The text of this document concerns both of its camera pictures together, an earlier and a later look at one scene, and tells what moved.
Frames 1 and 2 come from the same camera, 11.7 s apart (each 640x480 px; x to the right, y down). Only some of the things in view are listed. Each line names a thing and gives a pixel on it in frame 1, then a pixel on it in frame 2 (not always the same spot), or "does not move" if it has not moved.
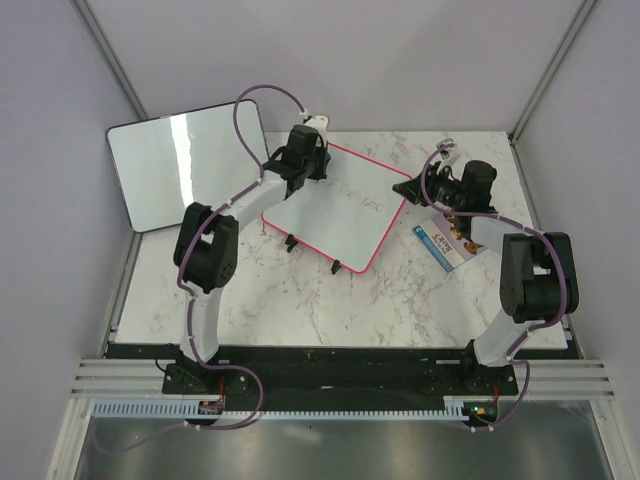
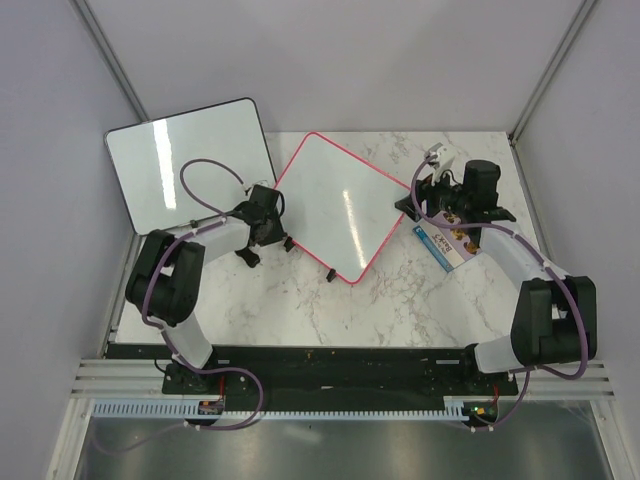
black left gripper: [323, 173] -> [278, 235]
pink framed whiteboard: [346, 218] does not move
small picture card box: [449, 247] does not move
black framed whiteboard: [167, 163] does not move
